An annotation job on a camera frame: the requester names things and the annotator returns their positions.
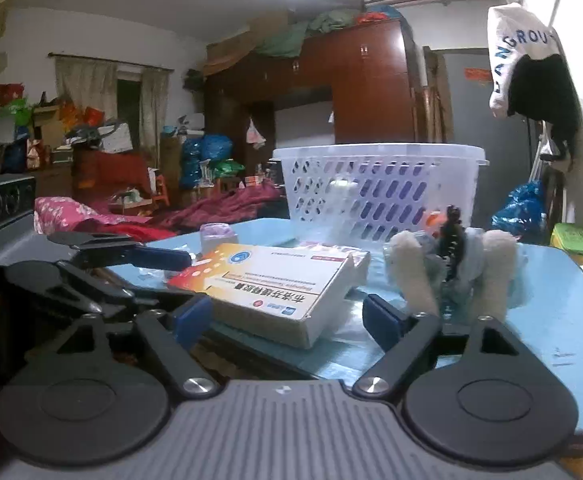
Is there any plush toy with black clip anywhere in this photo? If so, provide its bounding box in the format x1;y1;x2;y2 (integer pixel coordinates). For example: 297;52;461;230
384;206;519;322

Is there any white black hanging hoodie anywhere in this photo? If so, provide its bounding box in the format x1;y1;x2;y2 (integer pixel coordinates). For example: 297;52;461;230
487;3;580;160

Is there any white medicine box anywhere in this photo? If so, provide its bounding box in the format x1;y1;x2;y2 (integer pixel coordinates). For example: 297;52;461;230
168;244;352;349

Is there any blue plastic bag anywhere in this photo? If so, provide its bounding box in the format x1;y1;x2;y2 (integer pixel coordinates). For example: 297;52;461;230
491;180;546;244

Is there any clear plastic basket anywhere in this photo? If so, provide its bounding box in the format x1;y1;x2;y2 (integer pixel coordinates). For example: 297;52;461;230
273;143;489;249

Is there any grey metal door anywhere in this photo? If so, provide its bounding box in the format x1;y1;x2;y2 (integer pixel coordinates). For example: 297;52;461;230
435;49;537;230

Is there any green lidded box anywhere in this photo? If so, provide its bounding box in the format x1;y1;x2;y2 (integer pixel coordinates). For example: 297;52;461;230
549;223;583;266

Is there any small round white container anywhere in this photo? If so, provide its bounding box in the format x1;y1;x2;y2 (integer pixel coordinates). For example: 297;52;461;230
199;222;238;256

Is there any pink floral bedding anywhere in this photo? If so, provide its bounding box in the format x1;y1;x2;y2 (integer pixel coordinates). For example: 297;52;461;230
34;196;149;235

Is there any dark red wooden wardrobe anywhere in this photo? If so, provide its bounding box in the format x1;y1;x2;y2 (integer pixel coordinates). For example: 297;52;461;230
203;20;425;171

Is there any dark red striped cloth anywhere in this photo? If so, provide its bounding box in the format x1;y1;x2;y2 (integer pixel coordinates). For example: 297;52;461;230
149;181;289;233

